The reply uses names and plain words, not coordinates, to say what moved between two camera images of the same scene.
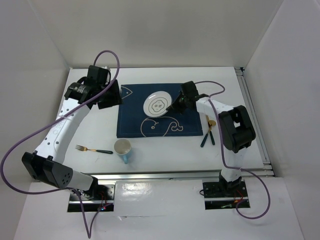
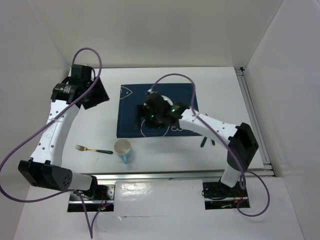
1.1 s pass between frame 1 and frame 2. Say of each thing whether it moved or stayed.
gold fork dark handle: stayed
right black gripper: moved
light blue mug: stayed
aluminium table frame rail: stayed
